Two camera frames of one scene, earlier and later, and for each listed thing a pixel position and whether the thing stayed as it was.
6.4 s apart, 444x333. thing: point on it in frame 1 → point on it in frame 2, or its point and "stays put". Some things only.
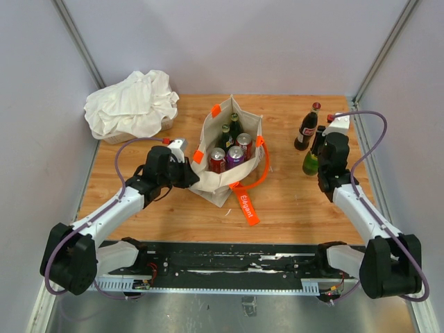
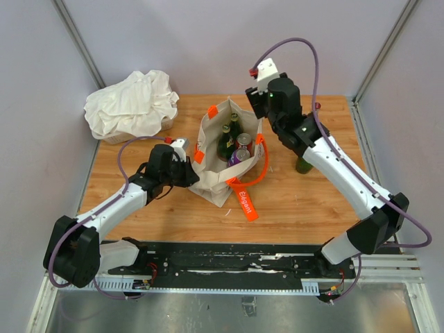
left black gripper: (189, 177) stays put
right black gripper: (318, 137) → (257, 101)
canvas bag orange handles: (231, 155) stays put
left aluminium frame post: (79, 44) stays put
